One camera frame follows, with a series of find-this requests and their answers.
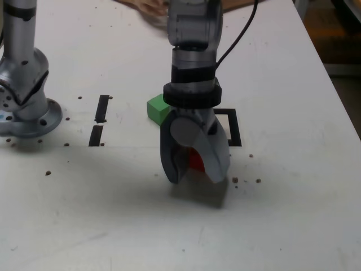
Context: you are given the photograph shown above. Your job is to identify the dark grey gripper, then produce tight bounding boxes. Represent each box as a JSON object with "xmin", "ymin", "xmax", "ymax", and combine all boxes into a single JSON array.
[{"xmin": 160, "ymin": 106, "xmax": 231, "ymax": 185}]

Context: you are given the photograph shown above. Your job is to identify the red cube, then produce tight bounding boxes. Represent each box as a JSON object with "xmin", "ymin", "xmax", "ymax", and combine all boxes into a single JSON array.
[{"xmin": 187, "ymin": 148, "xmax": 206, "ymax": 172}]

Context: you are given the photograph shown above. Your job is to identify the green cube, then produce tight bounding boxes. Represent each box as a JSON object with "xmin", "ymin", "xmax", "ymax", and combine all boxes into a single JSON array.
[{"xmin": 146, "ymin": 94, "xmax": 170, "ymax": 127}]

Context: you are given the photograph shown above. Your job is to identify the black tape square outline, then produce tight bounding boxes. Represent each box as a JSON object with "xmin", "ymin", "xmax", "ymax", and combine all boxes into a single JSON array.
[{"xmin": 214, "ymin": 108, "xmax": 243, "ymax": 147}]

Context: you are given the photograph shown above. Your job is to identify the person's hand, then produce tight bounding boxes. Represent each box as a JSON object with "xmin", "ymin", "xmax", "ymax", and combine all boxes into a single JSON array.
[{"xmin": 135, "ymin": 0, "xmax": 170, "ymax": 20}]

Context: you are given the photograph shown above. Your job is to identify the black tape strip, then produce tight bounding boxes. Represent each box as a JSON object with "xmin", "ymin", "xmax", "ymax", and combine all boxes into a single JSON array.
[{"xmin": 89, "ymin": 94, "xmax": 110, "ymax": 147}]

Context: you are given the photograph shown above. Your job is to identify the black cable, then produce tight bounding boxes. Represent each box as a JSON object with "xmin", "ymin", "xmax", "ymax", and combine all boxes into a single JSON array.
[{"xmin": 215, "ymin": 0, "xmax": 259, "ymax": 68}]

